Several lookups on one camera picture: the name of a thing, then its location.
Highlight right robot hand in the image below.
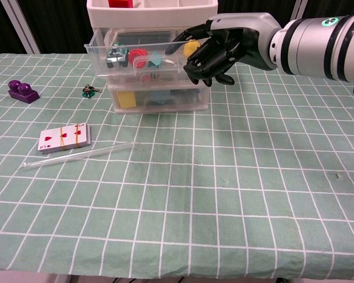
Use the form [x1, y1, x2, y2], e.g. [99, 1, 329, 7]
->
[165, 13, 283, 87]

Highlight yellow rubber duck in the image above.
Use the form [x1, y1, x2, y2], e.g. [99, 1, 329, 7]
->
[183, 40, 201, 58]

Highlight clear plastic drawer with handle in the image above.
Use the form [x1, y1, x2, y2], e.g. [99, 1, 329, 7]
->
[84, 28, 202, 78]

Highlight white plastic drawer cabinet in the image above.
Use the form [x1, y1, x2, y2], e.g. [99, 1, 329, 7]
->
[86, 0, 219, 115]

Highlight blue object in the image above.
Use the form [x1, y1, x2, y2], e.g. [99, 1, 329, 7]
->
[147, 90, 178, 106]

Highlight black pleated curtain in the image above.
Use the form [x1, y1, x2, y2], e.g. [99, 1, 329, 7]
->
[217, 0, 296, 18]
[17, 0, 96, 55]
[297, 0, 354, 20]
[0, 0, 28, 60]

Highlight teal binder clip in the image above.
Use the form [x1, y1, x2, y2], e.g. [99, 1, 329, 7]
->
[148, 51, 178, 70]

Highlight red bottle cap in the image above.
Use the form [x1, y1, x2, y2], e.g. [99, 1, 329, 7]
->
[128, 48, 149, 70]

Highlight red block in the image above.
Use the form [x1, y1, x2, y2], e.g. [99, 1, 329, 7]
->
[108, 0, 137, 9]

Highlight small green circuit board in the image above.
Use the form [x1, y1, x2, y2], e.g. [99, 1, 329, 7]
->
[105, 42, 129, 70]

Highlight yellow block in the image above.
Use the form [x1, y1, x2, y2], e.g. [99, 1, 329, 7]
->
[116, 90, 137, 109]

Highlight green checkered tablecloth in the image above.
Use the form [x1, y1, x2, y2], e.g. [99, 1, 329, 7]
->
[0, 52, 354, 281]

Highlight keys with green tag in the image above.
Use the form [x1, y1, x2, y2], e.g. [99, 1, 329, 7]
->
[82, 84, 103, 98]

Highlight clear glass rod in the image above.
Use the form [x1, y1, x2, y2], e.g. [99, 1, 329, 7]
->
[21, 141, 136, 171]

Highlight banded playing card deck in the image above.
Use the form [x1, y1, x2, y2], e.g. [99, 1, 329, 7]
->
[37, 122, 92, 154]

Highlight purple toy brick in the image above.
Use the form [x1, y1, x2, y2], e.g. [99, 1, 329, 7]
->
[8, 80, 41, 104]

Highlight white frame post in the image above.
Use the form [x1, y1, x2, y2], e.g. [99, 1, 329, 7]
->
[0, 0, 42, 54]
[289, 0, 309, 23]

